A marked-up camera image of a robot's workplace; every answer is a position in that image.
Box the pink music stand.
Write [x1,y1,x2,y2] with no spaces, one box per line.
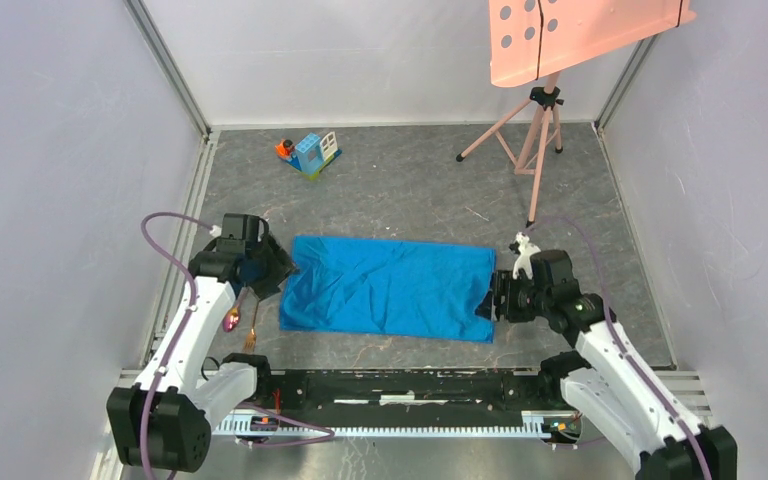
[455,0,697,225]

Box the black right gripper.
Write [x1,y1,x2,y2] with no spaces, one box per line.
[473,269,550,322]

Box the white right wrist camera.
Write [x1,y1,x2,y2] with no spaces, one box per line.
[509,232,541,280]

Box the copper metallic fork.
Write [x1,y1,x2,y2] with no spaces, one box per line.
[243,300,261,354]

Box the blue cloth napkin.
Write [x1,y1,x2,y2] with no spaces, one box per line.
[279,235,496,343]

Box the colourful toy block house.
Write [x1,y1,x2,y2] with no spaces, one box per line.
[274,131,342,180]

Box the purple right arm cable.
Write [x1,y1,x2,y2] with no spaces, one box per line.
[526,213,717,480]

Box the pink purple metallic spoon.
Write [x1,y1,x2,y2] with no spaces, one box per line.
[222,289,248,333]

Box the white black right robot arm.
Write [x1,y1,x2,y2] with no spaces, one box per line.
[488,237,738,479]

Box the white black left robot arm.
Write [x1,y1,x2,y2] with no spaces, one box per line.
[106,213,296,478]

